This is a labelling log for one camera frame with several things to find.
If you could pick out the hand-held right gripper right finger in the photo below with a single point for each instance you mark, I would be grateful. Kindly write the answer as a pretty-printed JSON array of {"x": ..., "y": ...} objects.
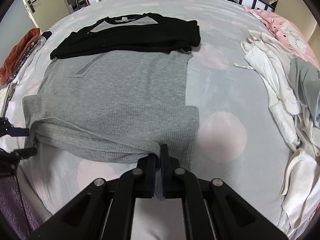
[{"x": 163, "y": 172}]

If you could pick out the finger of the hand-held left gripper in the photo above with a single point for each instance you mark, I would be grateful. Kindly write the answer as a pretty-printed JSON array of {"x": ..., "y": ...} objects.
[
  {"x": 20, "y": 131},
  {"x": 25, "y": 153}
]

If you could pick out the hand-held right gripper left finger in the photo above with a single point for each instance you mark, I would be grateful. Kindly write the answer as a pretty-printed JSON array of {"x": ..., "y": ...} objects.
[{"x": 154, "y": 172}]

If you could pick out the grey shirt with black sleeves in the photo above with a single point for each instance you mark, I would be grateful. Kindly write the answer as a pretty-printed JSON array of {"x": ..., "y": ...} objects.
[{"x": 112, "y": 100}]

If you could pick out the person's left forearm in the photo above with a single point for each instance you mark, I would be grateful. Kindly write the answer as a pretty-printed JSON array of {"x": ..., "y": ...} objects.
[{"x": 12, "y": 205}]

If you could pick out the black patterned folded cloth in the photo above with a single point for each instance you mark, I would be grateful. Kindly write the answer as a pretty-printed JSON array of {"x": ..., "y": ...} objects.
[{"x": 30, "y": 52}]

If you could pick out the polka dot bed sheet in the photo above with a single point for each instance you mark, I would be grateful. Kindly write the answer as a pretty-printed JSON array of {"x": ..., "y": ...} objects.
[{"x": 220, "y": 87}]

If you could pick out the cream garment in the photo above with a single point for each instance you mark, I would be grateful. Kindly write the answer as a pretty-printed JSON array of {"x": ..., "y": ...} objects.
[{"x": 300, "y": 180}]

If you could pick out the white ribbed garment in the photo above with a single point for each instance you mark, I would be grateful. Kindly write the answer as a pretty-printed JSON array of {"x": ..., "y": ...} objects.
[{"x": 272, "y": 80}]

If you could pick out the grey garment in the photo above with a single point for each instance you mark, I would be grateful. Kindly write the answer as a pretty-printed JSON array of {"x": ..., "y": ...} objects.
[{"x": 305, "y": 87}]

